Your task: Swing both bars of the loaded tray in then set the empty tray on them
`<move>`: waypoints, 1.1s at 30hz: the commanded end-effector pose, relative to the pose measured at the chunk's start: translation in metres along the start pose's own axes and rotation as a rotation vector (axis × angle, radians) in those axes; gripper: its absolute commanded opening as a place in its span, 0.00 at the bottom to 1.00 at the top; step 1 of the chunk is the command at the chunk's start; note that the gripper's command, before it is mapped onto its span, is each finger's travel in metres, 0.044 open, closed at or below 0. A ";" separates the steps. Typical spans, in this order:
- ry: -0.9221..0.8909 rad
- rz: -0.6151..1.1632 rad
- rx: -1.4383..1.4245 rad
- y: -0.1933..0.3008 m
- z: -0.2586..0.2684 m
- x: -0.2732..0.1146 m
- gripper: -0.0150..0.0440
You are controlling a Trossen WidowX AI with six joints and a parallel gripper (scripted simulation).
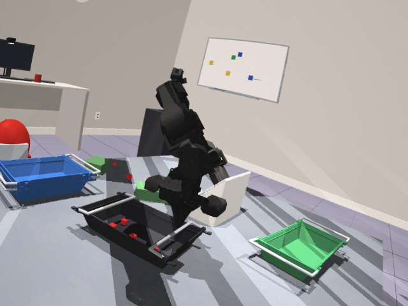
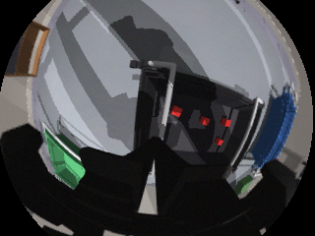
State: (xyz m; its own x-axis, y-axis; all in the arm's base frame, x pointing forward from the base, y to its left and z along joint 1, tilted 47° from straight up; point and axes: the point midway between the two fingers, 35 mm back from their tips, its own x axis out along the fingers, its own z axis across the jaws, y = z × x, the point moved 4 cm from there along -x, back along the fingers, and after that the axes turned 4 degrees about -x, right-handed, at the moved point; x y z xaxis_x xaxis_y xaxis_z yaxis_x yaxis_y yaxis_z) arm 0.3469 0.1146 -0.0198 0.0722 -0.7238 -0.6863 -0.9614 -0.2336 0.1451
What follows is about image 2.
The green box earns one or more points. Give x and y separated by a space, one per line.
243 184

